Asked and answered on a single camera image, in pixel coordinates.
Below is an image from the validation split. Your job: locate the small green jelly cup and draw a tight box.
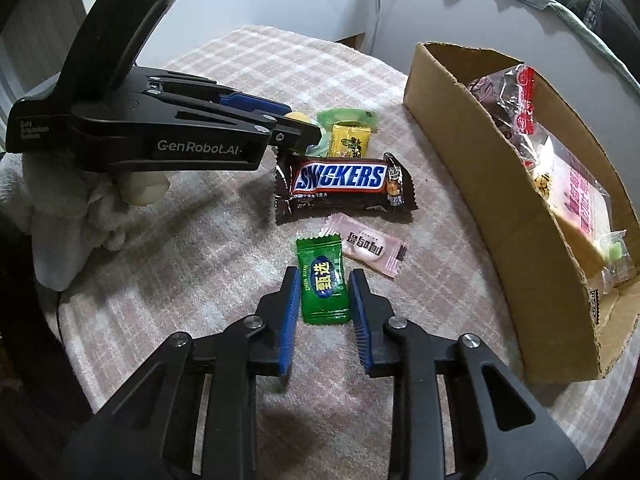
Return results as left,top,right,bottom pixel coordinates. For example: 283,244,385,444
284,112,331,157

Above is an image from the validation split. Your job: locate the light green jelly packet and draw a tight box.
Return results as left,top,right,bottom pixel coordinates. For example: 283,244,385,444
316,107,378,132

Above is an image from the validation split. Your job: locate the Snickers bar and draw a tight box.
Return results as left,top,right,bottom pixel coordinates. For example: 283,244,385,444
273,152,418,224

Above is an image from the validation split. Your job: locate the yellow candy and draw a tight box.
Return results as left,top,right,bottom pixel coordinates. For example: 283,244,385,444
328,124,372,158

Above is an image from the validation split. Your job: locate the pink candy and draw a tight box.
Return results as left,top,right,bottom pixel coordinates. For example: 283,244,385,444
319,212,408,278

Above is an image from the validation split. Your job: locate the green candy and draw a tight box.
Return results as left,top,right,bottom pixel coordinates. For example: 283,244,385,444
296,234,350,325

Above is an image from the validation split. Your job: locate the red dark snack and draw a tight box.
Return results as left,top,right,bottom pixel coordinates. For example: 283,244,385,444
466,64,536,166

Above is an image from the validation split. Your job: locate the toast bread packet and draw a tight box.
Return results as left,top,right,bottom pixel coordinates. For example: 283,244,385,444
530,133,636,286

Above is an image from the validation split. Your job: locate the left white gloved hand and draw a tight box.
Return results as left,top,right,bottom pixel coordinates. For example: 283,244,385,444
1,152,170,292

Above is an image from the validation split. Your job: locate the brown cardboard box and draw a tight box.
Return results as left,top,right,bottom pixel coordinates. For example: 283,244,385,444
404,42,639,382

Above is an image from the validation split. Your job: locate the plaid table cloth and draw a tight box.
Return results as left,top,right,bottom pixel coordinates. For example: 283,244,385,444
60,26,639,464

